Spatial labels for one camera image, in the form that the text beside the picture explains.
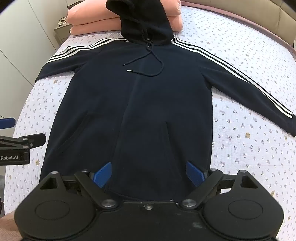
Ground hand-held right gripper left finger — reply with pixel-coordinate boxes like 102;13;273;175
40;162;120;210

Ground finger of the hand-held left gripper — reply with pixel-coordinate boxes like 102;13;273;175
0;117;16;128
0;133;46;150

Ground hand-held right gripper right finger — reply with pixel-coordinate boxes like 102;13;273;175
178;161;256;209

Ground navy striped-sleeve hoodie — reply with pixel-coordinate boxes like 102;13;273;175
35;0;296;200

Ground white wardrobe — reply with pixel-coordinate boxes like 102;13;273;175
0;10;70;112

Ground floral white quilt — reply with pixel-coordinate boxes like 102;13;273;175
4;3;296;241

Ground beige nightstand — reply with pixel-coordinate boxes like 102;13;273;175
54;19;71;45

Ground pink folded blanket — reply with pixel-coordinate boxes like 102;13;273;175
67;0;182;25
69;14;183;36

